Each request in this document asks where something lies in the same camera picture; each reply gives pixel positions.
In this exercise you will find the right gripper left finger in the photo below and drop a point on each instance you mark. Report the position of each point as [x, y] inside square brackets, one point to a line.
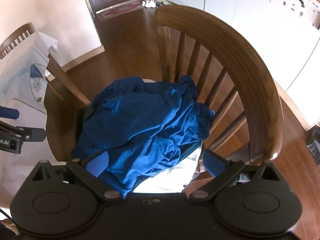
[88, 170]

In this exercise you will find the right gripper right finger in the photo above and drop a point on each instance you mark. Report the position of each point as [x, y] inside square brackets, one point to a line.
[223, 171]

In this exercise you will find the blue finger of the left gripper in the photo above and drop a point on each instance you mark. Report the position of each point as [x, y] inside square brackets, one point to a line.
[9, 113]

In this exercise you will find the blue zip sweatshirt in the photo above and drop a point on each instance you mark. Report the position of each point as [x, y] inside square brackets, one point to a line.
[145, 128]

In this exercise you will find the patterned white tablecloth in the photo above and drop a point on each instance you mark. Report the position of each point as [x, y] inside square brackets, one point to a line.
[23, 87]

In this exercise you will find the near wooden chair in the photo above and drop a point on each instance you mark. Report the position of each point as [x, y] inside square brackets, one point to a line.
[131, 49]

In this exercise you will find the wooden chair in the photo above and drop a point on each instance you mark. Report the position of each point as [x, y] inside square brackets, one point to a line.
[17, 37]
[131, 49]

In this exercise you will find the far wooden chair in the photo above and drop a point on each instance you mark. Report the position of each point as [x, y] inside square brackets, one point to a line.
[17, 37]

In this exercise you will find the red door mat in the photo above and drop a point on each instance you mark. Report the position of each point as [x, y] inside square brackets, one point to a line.
[118, 10]

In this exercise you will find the white fridge with magnets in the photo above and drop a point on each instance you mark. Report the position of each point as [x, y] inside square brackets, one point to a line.
[283, 32]

